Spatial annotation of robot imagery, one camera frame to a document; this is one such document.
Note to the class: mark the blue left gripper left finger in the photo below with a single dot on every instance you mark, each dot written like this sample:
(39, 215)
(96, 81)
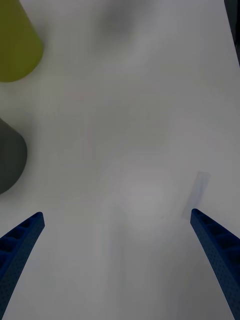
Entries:
(17, 252)

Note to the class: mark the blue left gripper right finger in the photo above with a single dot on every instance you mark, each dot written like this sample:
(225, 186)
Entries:
(220, 252)

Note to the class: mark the grey plastic bin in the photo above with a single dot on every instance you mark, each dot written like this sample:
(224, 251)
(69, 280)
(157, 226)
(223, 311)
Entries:
(10, 157)

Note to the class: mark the yellow-green plastic bin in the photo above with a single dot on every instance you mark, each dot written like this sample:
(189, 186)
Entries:
(15, 42)

